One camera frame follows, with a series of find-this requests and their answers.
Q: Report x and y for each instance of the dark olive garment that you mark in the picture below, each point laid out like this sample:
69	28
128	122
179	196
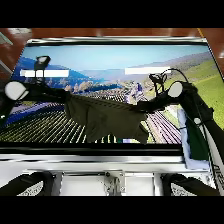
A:
103	118

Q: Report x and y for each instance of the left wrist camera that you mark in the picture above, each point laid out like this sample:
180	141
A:
42	61

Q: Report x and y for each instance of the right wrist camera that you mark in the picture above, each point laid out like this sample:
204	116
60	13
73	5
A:
156	80

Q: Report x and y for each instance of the dark green garment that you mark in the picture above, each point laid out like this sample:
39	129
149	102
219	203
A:
197	143

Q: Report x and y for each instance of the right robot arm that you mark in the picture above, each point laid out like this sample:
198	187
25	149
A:
191	96

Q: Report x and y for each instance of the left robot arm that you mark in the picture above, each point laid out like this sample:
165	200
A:
40	91

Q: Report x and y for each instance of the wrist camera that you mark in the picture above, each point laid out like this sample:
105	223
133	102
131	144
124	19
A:
42	61
156	80

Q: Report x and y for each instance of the silver frame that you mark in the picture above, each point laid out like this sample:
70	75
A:
100	166

